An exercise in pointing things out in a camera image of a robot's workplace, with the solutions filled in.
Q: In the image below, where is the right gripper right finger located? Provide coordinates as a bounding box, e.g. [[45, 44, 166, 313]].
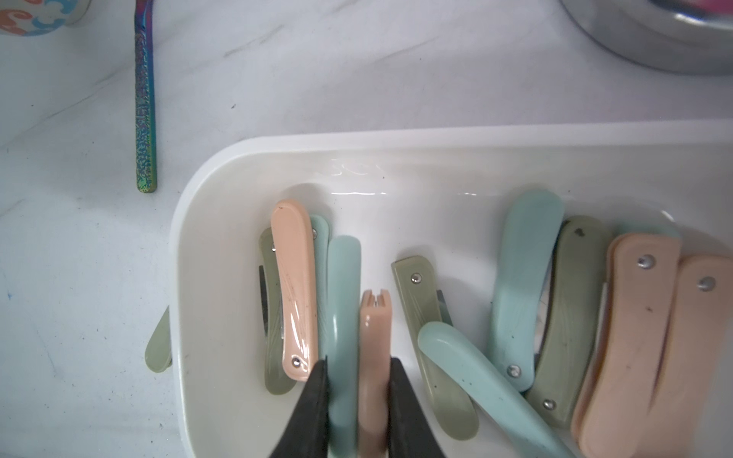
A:
[[387, 357, 446, 458]]

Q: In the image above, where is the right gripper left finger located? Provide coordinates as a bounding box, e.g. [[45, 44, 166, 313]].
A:
[[269, 360, 329, 458]]

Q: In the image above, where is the pink folding fruit knife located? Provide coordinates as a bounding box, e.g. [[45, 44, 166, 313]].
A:
[[270, 200, 319, 382]]

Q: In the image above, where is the olive folding fruit knife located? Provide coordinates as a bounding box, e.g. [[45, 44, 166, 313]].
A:
[[144, 308, 172, 373]]

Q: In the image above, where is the olive knife in box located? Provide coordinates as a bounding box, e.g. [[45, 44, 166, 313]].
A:
[[525, 216, 611, 429]]

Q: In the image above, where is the white plastic storage box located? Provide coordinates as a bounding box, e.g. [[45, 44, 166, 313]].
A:
[[170, 121, 732, 457]]

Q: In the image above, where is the mint knife in box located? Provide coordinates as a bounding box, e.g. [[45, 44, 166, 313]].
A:
[[486, 189, 565, 392]]

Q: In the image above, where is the pink knife far right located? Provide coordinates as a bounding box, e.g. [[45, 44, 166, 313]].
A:
[[636, 255, 732, 457]]

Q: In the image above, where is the iridescent butter knife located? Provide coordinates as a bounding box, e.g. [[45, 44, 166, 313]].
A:
[[134, 0, 158, 194]]

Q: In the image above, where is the chrome glass holder stand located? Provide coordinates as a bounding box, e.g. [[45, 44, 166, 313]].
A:
[[561, 0, 732, 76]]

